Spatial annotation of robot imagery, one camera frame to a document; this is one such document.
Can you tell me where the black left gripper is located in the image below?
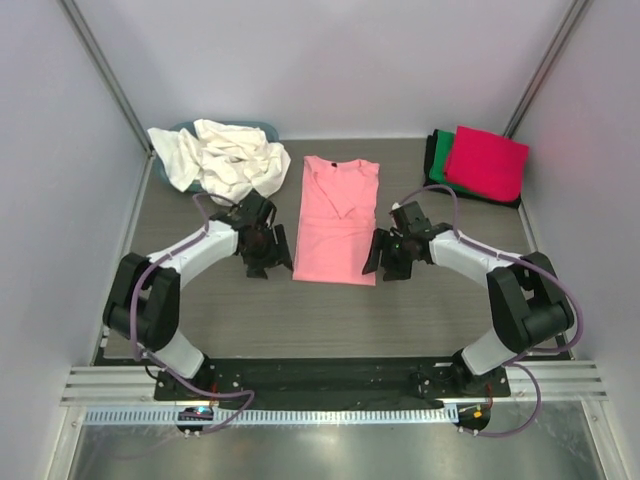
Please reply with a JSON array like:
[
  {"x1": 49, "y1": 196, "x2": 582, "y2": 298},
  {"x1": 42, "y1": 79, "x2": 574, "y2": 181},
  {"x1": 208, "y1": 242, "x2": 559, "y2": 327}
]
[{"x1": 242, "y1": 223, "x2": 292, "y2": 278}]

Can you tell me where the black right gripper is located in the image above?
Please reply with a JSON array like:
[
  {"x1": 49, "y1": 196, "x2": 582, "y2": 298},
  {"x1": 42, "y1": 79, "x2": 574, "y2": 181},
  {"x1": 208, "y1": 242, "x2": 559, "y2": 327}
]
[{"x1": 363, "y1": 227, "x2": 413, "y2": 281}]

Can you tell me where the pink t-shirt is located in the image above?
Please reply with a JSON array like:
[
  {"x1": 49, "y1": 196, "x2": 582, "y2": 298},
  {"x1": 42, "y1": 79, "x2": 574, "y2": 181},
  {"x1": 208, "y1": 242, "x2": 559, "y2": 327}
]
[{"x1": 292, "y1": 156, "x2": 380, "y2": 287}]

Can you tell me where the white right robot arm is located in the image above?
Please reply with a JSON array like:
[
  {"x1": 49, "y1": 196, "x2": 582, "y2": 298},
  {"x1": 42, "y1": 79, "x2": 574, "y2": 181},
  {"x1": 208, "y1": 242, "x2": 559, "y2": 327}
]
[{"x1": 292, "y1": 202, "x2": 574, "y2": 396}]

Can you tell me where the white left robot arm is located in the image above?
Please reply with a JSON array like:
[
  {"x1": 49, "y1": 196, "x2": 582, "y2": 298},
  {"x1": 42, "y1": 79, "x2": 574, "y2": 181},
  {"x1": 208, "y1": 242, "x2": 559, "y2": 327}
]
[{"x1": 103, "y1": 190, "x2": 292, "y2": 399}]

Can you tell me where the white crumpled t-shirt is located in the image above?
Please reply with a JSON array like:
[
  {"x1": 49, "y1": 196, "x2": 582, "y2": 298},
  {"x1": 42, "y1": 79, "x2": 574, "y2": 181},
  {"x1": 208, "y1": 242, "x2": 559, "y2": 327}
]
[{"x1": 147, "y1": 119, "x2": 291, "y2": 205}]

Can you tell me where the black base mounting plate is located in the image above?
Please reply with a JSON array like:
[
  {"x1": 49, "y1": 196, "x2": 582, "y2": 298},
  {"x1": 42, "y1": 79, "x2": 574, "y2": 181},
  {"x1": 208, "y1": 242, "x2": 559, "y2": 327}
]
[{"x1": 153, "y1": 355, "x2": 512, "y2": 406}]

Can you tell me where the teal plastic basket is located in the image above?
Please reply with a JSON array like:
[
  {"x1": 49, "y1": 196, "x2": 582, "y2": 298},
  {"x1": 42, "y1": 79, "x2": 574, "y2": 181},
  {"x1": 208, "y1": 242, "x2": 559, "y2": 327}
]
[{"x1": 152, "y1": 120, "x2": 280, "y2": 193}]

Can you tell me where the folded green t-shirt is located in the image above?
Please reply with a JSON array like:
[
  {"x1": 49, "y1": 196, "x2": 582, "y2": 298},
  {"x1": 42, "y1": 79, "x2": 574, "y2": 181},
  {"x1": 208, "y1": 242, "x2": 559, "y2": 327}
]
[{"x1": 428, "y1": 130, "x2": 468, "y2": 193}]

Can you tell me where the folded magenta t-shirt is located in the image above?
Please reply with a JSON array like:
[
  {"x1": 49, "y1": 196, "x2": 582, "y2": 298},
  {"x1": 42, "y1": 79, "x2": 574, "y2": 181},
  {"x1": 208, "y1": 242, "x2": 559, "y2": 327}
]
[{"x1": 444, "y1": 126, "x2": 530, "y2": 203}]

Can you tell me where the folded black t-shirt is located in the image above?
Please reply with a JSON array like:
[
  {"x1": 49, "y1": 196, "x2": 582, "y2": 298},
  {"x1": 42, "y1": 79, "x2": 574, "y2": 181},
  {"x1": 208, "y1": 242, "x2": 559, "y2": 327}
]
[{"x1": 423, "y1": 129, "x2": 521, "y2": 209}]

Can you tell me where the aluminium frame rail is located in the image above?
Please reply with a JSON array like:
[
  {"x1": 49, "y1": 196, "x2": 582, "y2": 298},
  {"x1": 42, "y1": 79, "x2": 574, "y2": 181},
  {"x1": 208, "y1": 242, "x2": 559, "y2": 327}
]
[{"x1": 60, "y1": 360, "x2": 608, "y2": 406}]

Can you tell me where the slotted grey cable duct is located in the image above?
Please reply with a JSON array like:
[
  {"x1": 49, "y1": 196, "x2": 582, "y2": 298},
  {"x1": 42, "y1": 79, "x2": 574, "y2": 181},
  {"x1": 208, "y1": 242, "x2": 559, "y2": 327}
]
[{"x1": 84, "y1": 404, "x2": 458, "y2": 426}]

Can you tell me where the right aluminium corner post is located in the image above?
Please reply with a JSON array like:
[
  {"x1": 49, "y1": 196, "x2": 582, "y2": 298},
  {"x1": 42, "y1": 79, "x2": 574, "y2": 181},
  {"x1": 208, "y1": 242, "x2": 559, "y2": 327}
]
[{"x1": 503, "y1": 0, "x2": 593, "y2": 138}]

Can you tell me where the aluminium corner post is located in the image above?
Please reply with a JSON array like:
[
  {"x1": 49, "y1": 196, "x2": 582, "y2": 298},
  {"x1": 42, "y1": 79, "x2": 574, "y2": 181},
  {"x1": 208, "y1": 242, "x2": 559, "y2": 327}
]
[
  {"x1": 503, "y1": 0, "x2": 593, "y2": 138},
  {"x1": 58, "y1": 0, "x2": 156, "y2": 154}
]

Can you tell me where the left aluminium corner post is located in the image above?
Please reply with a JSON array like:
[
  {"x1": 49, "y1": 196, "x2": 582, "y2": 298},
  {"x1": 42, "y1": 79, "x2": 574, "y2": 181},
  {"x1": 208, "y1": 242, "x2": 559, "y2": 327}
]
[{"x1": 58, "y1": 0, "x2": 156, "y2": 154}]

